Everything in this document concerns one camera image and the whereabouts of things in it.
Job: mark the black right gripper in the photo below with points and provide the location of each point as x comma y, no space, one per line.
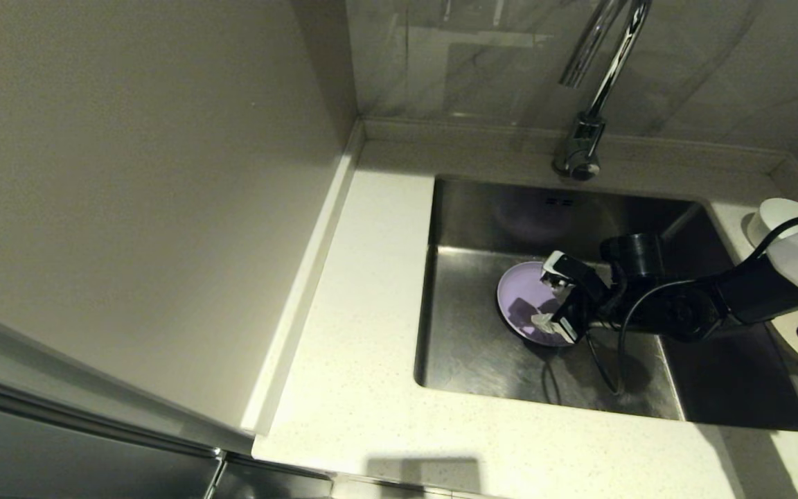
586,298

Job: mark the purple round plate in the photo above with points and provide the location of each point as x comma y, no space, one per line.
520,298

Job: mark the white ceramic bowl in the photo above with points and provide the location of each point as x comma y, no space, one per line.
776,211

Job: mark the stainless steel sink basin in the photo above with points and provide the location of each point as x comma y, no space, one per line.
475,346

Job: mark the chrome gooseneck faucet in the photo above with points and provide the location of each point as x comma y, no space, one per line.
582,149

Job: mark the tall grey cabinet panel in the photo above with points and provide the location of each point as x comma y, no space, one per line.
129,173

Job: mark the glossy dark cabinet panel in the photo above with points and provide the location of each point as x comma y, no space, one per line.
59,457

